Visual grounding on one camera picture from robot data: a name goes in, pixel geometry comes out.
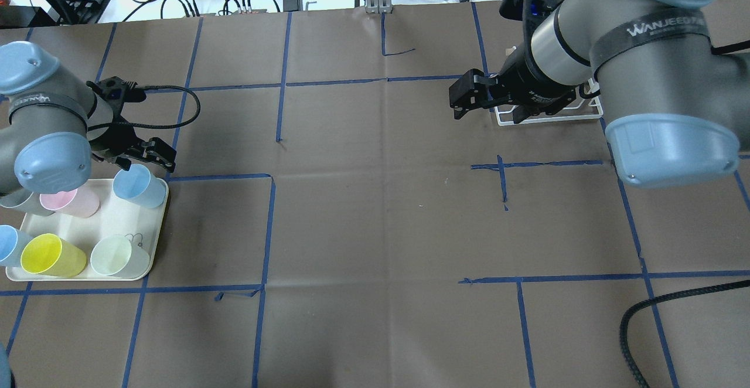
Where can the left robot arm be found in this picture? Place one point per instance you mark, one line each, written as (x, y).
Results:
(58, 124)

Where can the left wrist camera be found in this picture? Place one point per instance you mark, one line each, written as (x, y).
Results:
(116, 92)

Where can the cream plastic tray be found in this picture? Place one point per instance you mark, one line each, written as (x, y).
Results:
(114, 217)

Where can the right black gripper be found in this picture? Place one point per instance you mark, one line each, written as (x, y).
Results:
(525, 84)

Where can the white wire cup rack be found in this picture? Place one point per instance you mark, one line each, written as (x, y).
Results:
(580, 109)

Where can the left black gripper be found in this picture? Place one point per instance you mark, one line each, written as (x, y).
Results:
(119, 137)

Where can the pale green cup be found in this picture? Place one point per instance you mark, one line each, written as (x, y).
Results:
(118, 256)

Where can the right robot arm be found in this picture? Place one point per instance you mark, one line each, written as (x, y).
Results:
(676, 106)

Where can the grey cup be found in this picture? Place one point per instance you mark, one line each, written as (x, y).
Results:
(25, 201)

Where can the yellow cup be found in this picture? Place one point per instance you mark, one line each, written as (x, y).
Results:
(51, 255)

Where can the light blue cup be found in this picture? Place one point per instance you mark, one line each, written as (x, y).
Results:
(138, 185)
(13, 242)

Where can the pink cup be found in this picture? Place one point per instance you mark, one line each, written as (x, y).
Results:
(81, 202)

